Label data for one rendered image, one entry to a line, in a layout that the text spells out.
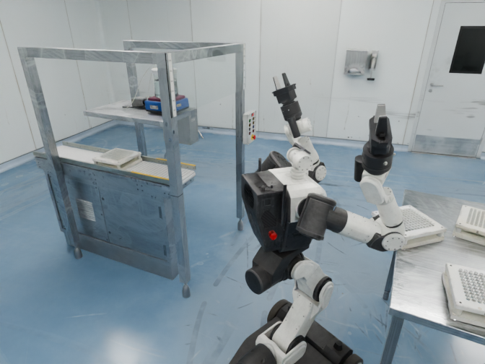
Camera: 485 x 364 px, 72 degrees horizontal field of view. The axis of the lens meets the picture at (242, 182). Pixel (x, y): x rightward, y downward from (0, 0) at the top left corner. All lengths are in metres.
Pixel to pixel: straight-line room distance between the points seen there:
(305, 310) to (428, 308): 0.66
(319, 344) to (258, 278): 0.82
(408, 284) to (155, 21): 5.76
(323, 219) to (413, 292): 0.53
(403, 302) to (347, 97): 4.48
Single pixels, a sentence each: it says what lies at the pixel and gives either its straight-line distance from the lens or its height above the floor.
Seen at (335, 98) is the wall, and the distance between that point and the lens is 5.66.
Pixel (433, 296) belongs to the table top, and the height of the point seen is 0.88.
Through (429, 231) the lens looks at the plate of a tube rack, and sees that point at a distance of 1.82.
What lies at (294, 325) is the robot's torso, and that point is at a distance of 1.94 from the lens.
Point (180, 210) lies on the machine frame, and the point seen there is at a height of 0.75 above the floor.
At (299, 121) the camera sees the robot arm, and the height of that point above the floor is 1.42.
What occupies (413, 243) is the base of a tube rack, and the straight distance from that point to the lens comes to 1.78.
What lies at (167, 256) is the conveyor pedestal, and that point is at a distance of 2.65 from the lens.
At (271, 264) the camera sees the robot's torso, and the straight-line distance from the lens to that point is 1.45.
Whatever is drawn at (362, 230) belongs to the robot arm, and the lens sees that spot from 1.26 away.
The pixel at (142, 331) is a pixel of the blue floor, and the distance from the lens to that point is 2.50.
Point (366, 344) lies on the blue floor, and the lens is 2.48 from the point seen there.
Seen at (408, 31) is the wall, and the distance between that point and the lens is 5.59.
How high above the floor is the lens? 1.84
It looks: 25 degrees down
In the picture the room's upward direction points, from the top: straight up
